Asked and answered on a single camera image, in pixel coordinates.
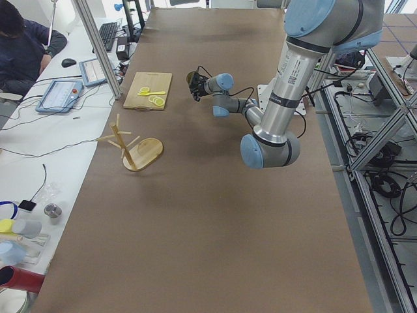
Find yellow cup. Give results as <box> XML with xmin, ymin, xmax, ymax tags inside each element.
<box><xmin>0</xmin><ymin>219</ymin><xmax>15</xmax><ymax>234</ymax></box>

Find grey cup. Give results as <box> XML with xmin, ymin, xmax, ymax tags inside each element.
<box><xmin>12</xmin><ymin>219</ymin><xmax>42</xmax><ymax>239</ymax></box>

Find blue teach pendant far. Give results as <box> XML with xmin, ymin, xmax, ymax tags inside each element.
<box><xmin>79</xmin><ymin>58</ymin><xmax>107</xmax><ymax>87</ymax></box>

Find yellow plastic toy knife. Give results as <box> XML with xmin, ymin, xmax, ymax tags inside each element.
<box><xmin>137</xmin><ymin>91</ymin><xmax>166</xmax><ymax>97</ymax></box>

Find wooden mug tree rack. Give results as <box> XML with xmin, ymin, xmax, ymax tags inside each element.
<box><xmin>96</xmin><ymin>114</ymin><xmax>164</xmax><ymax>171</ymax></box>

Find blue teach pendant near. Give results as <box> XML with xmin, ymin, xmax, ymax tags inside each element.
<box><xmin>35</xmin><ymin>80</ymin><xmax>83</xmax><ymax>113</ymax></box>

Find blue teach pendant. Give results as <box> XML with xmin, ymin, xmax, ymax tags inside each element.
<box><xmin>79</xmin><ymin>58</ymin><xmax>107</xmax><ymax>87</ymax></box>
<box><xmin>35</xmin><ymin>80</ymin><xmax>83</xmax><ymax>113</ymax></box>

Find bamboo cutting board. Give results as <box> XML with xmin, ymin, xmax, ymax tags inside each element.
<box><xmin>123</xmin><ymin>72</ymin><xmax>173</xmax><ymax>110</ymax></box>

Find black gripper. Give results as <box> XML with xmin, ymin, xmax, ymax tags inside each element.
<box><xmin>192</xmin><ymin>74</ymin><xmax>208</xmax><ymax>101</ymax></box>

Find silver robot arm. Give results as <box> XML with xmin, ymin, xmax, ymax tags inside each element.
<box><xmin>240</xmin><ymin>1</ymin><xmax>384</xmax><ymax>169</ymax></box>
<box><xmin>186</xmin><ymin>71</ymin><xmax>263</xmax><ymax>128</ymax></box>

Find red bottle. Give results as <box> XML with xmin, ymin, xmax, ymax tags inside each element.
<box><xmin>1</xmin><ymin>265</ymin><xmax>45</xmax><ymax>293</ymax></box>

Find black keyboard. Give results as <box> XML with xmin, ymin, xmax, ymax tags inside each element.
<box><xmin>99</xmin><ymin>22</ymin><xmax>118</xmax><ymax>52</ymax></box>

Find person in dark jacket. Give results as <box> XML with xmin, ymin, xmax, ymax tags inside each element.
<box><xmin>1</xmin><ymin>1</ymin><xmax>67</xmax><ymax>96</ymax></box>

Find small steel cup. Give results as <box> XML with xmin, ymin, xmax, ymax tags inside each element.
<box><xmin>44</xmin><ymin>203</ymin><xmax>63</xmax><ymax>222</ymax></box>

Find dark teal HOME mug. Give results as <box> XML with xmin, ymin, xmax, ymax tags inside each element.
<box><xmin>186</xmin><ymin>71</ymin><xmax>199</xmax><ymax>86</ymax></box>

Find aluminium frame post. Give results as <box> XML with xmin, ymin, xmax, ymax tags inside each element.
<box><xmin>73</xmin><ymin>0</ymin><xmax>122</xmax><ymax>100</ymax></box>

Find black computer mouse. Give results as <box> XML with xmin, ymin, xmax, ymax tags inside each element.
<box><xmin>61</xmin><ymin>58</ymin><xmax>77</xmax><ymax>68</ymax></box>

